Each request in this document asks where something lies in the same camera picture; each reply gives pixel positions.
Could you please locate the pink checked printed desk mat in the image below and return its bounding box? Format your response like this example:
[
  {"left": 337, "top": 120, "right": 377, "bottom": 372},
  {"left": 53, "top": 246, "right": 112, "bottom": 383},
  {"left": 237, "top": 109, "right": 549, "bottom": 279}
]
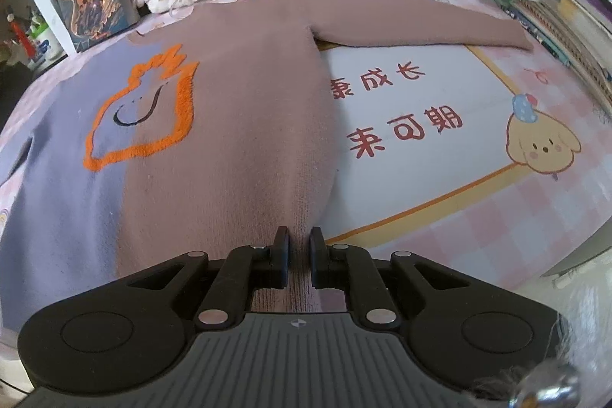
[{"left": 0, "top": 0, "right": 612, "bottom": 390}]

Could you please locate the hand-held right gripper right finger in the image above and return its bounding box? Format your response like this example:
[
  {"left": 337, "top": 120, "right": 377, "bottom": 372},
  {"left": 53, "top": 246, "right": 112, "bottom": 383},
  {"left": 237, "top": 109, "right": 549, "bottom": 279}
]
[{"left": 310, "top": 226, "right": 483, "bottom": 327}]

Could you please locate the stack of books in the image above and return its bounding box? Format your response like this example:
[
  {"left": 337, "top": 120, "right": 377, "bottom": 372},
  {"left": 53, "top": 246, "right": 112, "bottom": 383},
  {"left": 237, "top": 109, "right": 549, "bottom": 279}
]
[{"left": 496, "top": 0, "right": 612, "bottom": 105}]

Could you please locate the pink and lavender sweater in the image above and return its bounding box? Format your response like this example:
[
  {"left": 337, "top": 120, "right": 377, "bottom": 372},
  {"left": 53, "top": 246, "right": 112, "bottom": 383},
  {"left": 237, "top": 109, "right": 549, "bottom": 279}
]
[{"left": 0, "top": 0, "right": 535, "bottom": 318}]

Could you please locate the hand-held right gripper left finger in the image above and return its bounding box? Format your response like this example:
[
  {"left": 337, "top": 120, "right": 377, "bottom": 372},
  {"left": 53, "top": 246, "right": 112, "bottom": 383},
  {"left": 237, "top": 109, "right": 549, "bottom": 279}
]
[{"left": 115, "top": 226, "right": 290, "bottom": 325}]

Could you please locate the white jar with green lid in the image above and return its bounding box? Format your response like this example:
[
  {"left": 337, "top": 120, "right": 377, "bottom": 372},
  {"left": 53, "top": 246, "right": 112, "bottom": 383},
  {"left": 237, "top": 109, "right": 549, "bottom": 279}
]
[{"left": 26, "top": 20, "right": 65, "bottom": 72}]

